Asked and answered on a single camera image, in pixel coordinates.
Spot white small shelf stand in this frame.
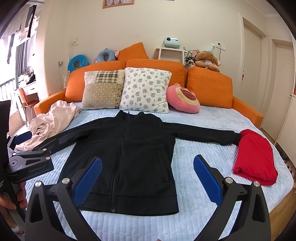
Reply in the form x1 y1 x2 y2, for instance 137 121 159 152
155 47 185 65

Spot white wall socket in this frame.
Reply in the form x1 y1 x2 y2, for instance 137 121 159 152
215 42 226 51

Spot black zip jacket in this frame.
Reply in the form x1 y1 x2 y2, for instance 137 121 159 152
37 111 241 216

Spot light blue quilted mattress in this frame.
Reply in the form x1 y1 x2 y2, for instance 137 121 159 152
24 101 295 241

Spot orange sofa bed frame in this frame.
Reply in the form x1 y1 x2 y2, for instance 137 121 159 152
34 59 263 128

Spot patchwork plaid pillow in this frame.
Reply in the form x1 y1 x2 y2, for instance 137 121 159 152
81 69 125 109

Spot blue neck pillow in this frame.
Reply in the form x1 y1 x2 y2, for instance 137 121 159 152
68 55 89 73

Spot wooden framed picture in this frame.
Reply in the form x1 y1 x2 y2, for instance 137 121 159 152
102 0 134 9

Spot mint green projector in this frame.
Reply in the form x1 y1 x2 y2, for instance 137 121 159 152
163 37 180 49

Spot beige right door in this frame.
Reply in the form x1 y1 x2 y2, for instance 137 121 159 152
262 39 295 141

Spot grey elephant neck pillow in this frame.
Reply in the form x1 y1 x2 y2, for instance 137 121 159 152
95 48 119 63

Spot brown plush bear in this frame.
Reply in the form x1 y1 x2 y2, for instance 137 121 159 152
195 51 221 72

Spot beige left door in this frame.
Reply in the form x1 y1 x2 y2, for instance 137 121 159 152
236 17 268 110

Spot person's left hand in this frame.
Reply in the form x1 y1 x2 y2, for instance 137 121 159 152
1 181 28 235

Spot white cabinet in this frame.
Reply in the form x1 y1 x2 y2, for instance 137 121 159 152
276 78 295 162

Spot crumpled pink garment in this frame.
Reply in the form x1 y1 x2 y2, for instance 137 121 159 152
16 100 82 151

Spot pink round plush cushion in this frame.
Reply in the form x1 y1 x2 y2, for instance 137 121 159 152
166 84 200 113

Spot white floral pillow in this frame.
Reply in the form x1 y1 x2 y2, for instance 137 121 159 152
119 67 172 113

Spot orange chair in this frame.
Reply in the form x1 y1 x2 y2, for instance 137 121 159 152
16 88 39 126

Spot tangled black cables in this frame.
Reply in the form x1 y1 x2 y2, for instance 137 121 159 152
183 47 200 70

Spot orange loose cushion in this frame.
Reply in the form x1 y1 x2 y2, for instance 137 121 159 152
117 42 149 64

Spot beige door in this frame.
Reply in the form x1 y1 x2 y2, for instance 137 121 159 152
262 39 295 141
236 17 268 110

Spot folded red garment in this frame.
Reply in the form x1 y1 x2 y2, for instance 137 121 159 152
233 129 278 186

